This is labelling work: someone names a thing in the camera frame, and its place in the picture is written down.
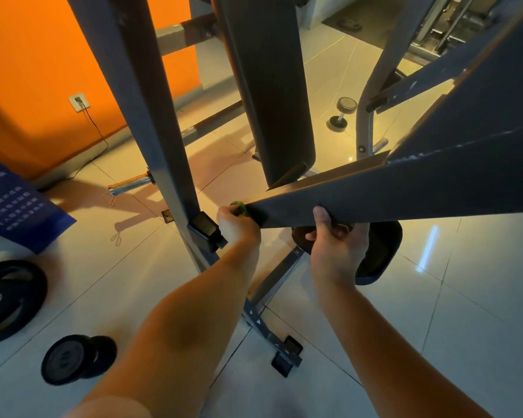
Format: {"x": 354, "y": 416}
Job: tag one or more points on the person's right hand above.
{"x": 336, "y": 250}

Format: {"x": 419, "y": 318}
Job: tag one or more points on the person's left hand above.
{"x": 240, "y": 232}

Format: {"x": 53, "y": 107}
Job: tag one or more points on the green cleaning cloth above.
{"x": 238, "y": 207}

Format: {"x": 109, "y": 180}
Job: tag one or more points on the grey steel gym machine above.
{"x": 148, "y": 108}

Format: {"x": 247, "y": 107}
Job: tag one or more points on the person's left forearm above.
{"x": 174, "y": 344}

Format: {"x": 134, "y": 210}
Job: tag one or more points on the person's right forearm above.
{"x": 392, "y": 357}

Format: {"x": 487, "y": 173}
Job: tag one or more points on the chrome weight storage peg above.
{"x": 131, "y": 183}

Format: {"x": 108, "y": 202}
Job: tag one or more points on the dark blue stand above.
{"x": 17, "y": 209}

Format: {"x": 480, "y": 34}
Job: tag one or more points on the large black weight plate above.
{"x": 9, "y": 300}

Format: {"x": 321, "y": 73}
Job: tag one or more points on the white wall outlet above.
{"x": 79, "y": 102}

